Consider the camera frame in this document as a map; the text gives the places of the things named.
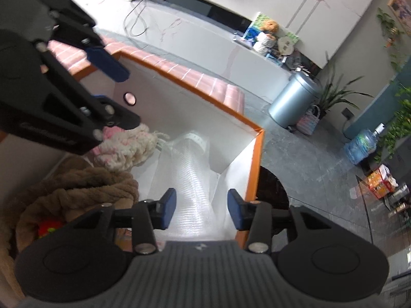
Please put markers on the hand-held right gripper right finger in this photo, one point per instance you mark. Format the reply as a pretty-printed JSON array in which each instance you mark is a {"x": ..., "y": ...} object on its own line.
[{"x": 235, "y": 210}]

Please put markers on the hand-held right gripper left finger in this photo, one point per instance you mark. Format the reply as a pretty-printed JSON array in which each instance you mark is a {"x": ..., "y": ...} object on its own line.
[{"x": 168, "y": 208}]

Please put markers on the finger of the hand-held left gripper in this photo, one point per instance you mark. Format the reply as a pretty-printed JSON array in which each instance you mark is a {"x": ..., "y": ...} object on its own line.
[
  {"x": 118, "y": 117},
  {"x": 106, "y": 62}
]

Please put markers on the pink and white knitted item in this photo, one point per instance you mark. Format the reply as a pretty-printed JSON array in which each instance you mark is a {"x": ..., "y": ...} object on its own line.
[{"x": 128, "y": 147}]

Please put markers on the clear plastic cup stack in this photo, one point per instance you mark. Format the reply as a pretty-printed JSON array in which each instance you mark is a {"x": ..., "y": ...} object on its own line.
[{"x": 192, "y": 179}]

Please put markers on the brown plush toy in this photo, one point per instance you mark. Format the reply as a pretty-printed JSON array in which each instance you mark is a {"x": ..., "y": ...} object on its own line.
[{"x": 96, "y": 183}]

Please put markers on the orange cardboard box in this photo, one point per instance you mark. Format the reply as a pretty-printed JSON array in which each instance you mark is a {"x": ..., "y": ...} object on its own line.
[{"x": 205, "y": 115}]

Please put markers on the red and green soft toy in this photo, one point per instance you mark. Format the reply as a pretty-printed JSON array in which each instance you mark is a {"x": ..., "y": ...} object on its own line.
[{"x": 48, "y": 228}]

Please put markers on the black round stool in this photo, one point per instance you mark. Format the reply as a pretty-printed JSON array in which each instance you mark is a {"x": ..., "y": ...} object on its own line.
[{"x": 273, "y": 189}]

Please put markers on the white marble TV cabinet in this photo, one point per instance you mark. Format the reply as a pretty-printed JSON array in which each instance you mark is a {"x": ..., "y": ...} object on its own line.
[{"x": 192, "y": 45}]

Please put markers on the woven basket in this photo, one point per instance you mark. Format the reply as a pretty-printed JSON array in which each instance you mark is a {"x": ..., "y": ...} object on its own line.
[{"x": 306, "y": 123}]

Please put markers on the grey trash can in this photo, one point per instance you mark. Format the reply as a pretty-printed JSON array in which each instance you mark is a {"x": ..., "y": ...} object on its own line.
[{"x": 292, "y": 99}]

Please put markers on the blue water jug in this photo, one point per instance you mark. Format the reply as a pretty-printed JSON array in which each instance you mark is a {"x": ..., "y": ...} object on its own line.
[{"x": 361, "y": 147}]

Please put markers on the red gift box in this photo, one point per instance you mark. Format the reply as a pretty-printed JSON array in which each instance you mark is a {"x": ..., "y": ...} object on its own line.
[{"x": 379, "y": 183}]

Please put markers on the green and blue painting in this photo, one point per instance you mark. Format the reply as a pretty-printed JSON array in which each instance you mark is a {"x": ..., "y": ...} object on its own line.
[{"x": 252, "y": 32}]

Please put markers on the long leaf potted plant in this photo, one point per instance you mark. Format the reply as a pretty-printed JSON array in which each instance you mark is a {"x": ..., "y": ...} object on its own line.
[{"x": 334, "y": 96}]

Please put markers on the teddy bear on white stand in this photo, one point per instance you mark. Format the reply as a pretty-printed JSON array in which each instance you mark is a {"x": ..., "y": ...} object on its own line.
[{"x": 265, "y": 43}]

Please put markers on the decorative plate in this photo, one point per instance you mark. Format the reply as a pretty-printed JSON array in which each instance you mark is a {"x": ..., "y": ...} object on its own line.
[{"x": 294, "y": 61}]

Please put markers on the small brown plush bear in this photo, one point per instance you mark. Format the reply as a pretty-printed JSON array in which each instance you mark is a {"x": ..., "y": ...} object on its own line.
[{"x": 269, "y": 26}]

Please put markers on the round white hand fan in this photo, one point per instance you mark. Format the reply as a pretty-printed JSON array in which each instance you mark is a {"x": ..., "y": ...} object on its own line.
[{"x": 285, "y": 45}]

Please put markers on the pothos plant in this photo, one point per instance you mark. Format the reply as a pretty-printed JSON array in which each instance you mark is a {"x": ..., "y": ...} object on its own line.
[{"x": 398, "y": 125}]

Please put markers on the hanging vine plant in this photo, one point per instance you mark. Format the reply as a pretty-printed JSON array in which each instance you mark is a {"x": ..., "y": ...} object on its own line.
[{"x": 390, "y": 29}]

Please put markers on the wall socket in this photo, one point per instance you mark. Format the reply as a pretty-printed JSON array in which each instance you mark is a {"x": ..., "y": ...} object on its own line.
[{"x": 347, "y": 113}]

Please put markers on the framed wall picture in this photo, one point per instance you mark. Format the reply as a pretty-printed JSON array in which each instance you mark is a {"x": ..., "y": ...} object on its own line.
[{"x": 401, "y": 8}]

